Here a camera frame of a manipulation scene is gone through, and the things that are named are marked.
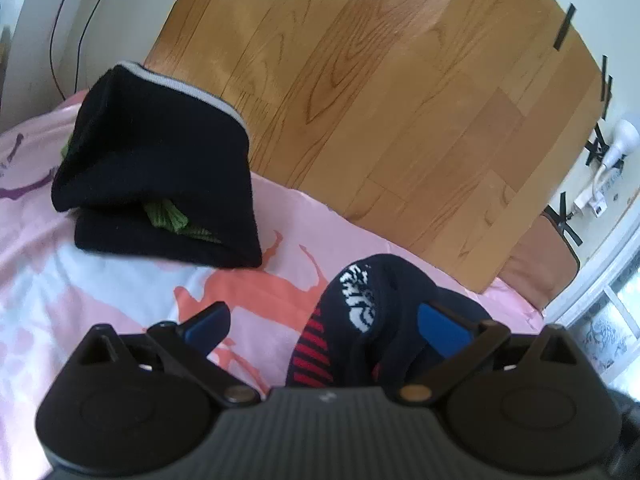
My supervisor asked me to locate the black red patterned sock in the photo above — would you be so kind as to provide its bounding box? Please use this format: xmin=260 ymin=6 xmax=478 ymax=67
xmin=286 ymin=255 xmax=489 ymax=388

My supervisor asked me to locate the brown dotted pillow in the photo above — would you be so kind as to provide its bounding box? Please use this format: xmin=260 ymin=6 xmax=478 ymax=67
xmin=498 ymin=214 xmax=580 ymax=312

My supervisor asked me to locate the pink bed sheet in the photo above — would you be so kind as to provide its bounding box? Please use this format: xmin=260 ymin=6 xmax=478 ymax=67
xmin=0 ymin=89 xmax=544 ymax=480

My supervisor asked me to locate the folded black socks stack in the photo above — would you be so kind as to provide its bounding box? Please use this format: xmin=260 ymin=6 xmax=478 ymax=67
xmin=51 ymin=62 xmax=262 ymax=269

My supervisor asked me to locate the wooden headboard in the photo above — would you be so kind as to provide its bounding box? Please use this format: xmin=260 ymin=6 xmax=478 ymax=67
xmin=145 ymin=0 xmax=602 ymax=292

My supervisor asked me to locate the black wall cable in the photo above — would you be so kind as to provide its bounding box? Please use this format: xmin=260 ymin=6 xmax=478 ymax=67
xmin=48 ymin=0 xmax=126 ymax=102

